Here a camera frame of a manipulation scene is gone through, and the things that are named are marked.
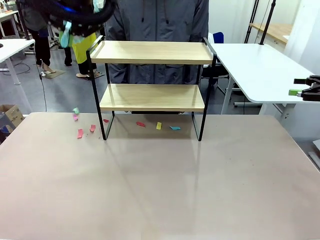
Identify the cardboard box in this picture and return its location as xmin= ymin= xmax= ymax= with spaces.
xmin=0 ymin=104 xmax=25 ymax=133

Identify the bystander in black clothes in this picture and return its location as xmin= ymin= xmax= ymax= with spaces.
xmin=17 ymin=0 xmax=60 ymax=76

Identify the person in grey jacket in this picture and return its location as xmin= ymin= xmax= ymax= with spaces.
xmin=103 ymin=0 xmax=210 ymax=85

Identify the grey metal rail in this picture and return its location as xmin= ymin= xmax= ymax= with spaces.
xmin=308 ymin=139 xmax=320 ymax=172

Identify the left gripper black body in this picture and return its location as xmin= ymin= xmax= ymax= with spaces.
xmin=49 ymin=15 xmax=105 ymax=39

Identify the bystander with yellow apron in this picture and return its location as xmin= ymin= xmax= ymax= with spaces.
xmin=62 ymin=34 xmax=100 ymax=79

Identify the wooden background desk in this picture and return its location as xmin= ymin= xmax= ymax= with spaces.
xmin=249 ymin=22 xmax=293 ymax=45

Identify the blue office chair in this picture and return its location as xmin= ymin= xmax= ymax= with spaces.
xmin=213 ymin=31 xmax=225 ymax=45

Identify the large white side table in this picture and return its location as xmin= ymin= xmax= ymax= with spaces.
xmin=208 ymin=42 xmax=320 ymax=123

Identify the white background desk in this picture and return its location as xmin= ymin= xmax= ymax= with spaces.
xmin=0 ymin=10 xmax=20 ymax=38

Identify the teal chenille duster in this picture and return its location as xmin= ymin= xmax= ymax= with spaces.
xmin=59 ymin=0 xmax=101 ymax=49

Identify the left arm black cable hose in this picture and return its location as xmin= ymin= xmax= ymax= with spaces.
xmin=44 ymin=0 xmax=117 ymax=26

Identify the black stand pole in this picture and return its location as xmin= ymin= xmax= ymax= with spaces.
xmin=258 ymin=0 xmax=278 ymax=46

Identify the black metal wooden two-tier shelf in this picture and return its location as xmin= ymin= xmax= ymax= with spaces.
xmin=85 ymin=35 xmax=218 ymax=142

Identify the black floor cable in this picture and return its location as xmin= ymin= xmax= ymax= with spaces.
xmin=36 ymin=58 xmax=48 ymax=112

